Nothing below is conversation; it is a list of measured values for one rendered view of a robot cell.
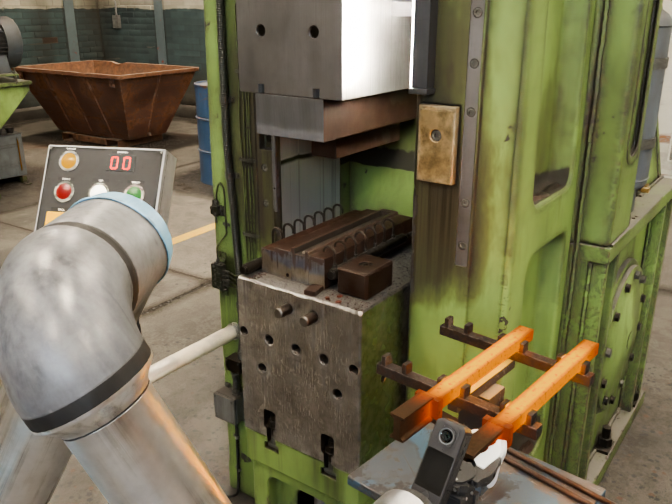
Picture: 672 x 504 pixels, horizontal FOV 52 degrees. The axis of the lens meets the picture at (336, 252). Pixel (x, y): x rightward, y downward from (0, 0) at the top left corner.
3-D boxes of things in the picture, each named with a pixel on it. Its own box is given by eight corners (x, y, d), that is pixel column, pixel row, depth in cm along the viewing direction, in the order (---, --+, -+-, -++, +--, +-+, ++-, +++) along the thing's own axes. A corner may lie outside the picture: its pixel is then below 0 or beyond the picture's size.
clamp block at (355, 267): (366, 301, 159) (367, 275, 157) (336, 292, 164) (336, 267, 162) (393, 285, 168) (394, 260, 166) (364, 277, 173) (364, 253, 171)
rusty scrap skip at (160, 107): (126, 157, 734) (118, 75, 705) (20, 139, 831) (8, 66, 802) (205, 139, 829) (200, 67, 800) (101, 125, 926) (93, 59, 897)
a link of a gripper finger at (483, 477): (482, 456, 101) (442, 481, 95) (483, 446, 100) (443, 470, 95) (509, 472, 97) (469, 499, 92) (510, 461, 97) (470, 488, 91)
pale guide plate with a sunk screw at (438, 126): (451, 185, 151) (456, 107, 146) (415, 180, 156) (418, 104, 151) (455, 183, 153) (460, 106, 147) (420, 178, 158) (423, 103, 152)
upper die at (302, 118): (323, 142, 154) (323, 99, 150) (256, 133, 165) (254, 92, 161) (416, 118, 186) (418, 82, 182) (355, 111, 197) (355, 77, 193)
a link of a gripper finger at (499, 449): (501, 467, 105) (462, 493, 99) (504, 434, 103) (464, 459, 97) (518, 477, 103) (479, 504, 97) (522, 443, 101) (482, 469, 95)
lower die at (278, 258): (324, 289, 166) (324, 256, 163) (261, 271, 177) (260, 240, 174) (411, 242, 198) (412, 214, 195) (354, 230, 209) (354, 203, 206)
